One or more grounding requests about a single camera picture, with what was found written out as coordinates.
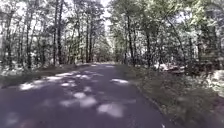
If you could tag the grey asphalt path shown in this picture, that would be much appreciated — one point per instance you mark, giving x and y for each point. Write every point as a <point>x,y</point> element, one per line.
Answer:
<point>83,110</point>

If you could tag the wood of tall trees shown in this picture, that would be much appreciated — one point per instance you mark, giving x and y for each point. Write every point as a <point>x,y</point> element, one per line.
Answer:
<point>66,33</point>

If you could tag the grassy leaf-strewn verge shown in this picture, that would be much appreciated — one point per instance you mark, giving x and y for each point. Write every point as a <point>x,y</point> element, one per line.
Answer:
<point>186,96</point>
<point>23,75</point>

